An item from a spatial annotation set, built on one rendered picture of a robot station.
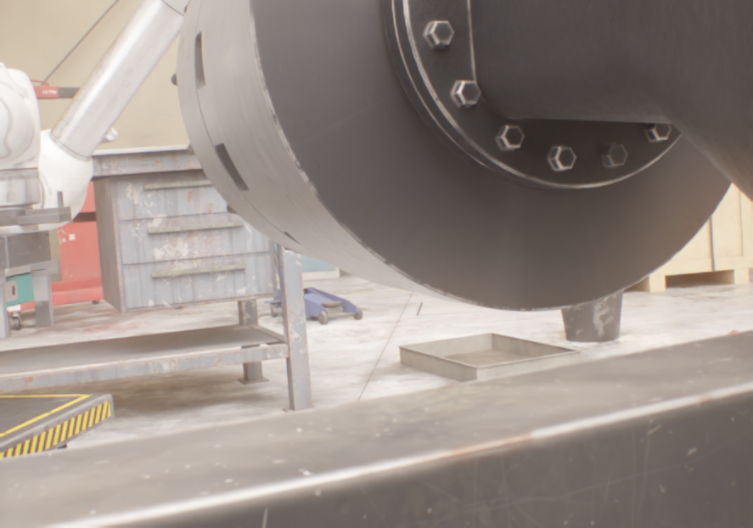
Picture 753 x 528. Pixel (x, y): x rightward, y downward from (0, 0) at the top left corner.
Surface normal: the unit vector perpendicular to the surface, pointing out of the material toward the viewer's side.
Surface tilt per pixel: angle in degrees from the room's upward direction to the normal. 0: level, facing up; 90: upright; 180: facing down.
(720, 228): 90
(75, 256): 90
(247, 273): 90
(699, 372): 0
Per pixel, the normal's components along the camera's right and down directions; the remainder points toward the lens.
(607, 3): -0.96, 0.09
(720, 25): -1.00, 0.07
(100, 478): -0.07, -0.99
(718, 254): 0.09, 0.07
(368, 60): 0.34, 0.04
